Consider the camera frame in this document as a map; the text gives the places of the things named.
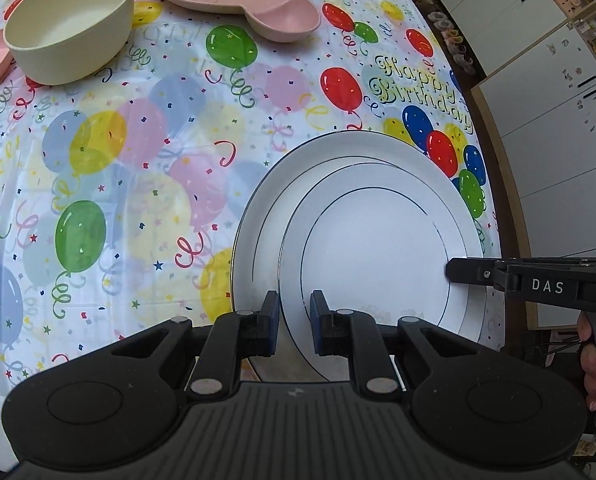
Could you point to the cream bowl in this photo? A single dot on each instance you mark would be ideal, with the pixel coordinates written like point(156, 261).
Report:
point(68, 15)

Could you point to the small white plate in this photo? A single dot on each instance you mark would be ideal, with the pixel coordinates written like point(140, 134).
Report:
point(378, 240)

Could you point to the low white cabinet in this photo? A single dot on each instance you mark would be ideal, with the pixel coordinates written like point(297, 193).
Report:
point(498, 5)

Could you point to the person's right hand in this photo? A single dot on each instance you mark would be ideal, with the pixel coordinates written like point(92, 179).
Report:
point(592, 365)

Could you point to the large white plate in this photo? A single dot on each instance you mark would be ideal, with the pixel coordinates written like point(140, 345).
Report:
point(265, 220)

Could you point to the row of shoes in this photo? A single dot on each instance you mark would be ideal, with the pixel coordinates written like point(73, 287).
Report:
point(450, 35)

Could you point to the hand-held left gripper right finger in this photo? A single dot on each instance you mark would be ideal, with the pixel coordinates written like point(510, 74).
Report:
point(318, 321)

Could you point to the balloon print tablecloth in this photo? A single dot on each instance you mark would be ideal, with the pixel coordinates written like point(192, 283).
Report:
point(143, 170)

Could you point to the tall white cabinet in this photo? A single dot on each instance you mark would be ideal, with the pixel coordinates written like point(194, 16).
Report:
point(553, 150)

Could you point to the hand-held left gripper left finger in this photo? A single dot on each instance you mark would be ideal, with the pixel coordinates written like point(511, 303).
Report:
point(273, 316)

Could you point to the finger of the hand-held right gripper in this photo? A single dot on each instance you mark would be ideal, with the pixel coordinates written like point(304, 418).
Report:
point(470, 273)

